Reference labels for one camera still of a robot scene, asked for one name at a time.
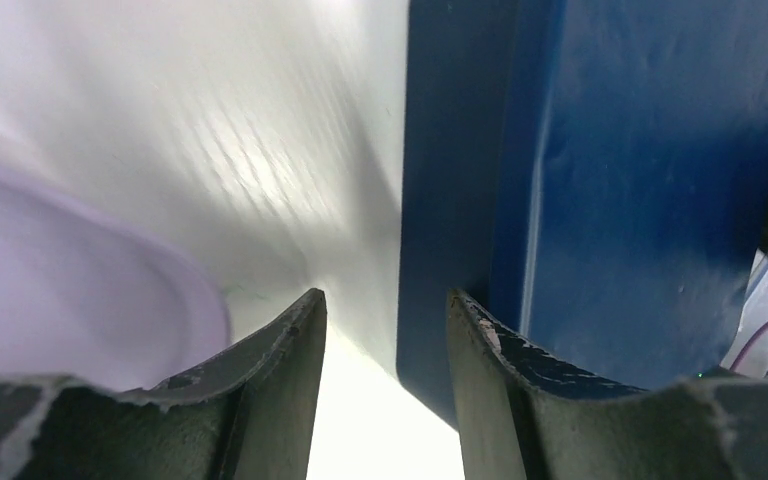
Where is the dark blue box lid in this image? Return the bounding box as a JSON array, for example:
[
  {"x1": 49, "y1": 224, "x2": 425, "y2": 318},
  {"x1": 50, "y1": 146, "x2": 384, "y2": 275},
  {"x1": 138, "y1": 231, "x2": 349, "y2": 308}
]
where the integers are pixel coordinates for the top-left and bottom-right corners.
[{"x1": 396, "y1": 1, "x2": 768, "y2": 423}]

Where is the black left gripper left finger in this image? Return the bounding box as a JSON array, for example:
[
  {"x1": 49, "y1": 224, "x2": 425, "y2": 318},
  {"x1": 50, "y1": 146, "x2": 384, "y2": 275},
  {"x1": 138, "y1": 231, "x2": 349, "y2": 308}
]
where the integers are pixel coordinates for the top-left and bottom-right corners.
[{"x1": 0, "y1": 288, "x2": 327, "y2": 479}]

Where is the lilac plastic tray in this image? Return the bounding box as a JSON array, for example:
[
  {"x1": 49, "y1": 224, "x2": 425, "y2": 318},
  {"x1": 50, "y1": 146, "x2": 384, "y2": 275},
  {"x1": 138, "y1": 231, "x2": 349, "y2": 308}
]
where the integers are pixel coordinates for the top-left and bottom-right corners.
[{"x1": 0, "y1": 166, "x2": 230, "y2": 391}]

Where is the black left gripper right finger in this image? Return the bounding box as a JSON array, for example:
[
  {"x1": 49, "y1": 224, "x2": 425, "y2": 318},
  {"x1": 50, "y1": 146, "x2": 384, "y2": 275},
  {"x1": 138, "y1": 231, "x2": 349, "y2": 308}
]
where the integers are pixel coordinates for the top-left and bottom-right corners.
[{"x1": 447, "y1": 290, "x2": 768, "y2": 479}]

